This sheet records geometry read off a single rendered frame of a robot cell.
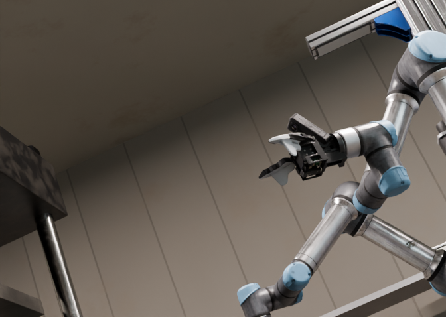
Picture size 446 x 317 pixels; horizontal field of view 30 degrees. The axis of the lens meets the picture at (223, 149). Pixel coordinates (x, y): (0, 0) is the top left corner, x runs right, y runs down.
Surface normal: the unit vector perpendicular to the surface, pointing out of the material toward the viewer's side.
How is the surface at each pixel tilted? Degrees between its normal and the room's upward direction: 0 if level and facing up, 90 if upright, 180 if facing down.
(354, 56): 90
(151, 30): 180
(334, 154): 82
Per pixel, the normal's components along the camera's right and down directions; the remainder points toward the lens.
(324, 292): -0.24, -0.35
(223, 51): 0.35, 0.84
